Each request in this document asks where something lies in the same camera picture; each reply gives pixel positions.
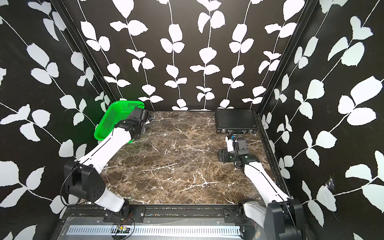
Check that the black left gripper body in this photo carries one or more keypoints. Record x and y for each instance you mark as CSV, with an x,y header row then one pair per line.
x,y
143,131

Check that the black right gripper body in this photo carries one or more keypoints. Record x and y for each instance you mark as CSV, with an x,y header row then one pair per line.
x,y
229,156

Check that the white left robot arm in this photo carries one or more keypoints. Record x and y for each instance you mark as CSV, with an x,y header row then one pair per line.
x,y
83,177

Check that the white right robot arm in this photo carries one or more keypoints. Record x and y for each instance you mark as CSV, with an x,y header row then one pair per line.
x,y
282,218

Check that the green plastic basket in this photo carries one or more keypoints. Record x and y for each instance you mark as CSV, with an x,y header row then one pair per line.
x,y
117,111

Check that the black hard carrying case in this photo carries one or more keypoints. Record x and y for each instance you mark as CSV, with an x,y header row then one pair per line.
x,y
235,121

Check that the small circuit board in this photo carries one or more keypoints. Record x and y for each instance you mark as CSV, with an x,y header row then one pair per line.
x,y
122,230

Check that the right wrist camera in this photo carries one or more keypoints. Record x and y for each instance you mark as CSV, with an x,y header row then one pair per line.
x,y
230,143

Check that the black front mounting rail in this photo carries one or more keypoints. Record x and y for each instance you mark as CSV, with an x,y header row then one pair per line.
x,y
142,213

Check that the white slotted cable duct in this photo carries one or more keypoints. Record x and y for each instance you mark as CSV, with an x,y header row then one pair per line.
x,y
164,231

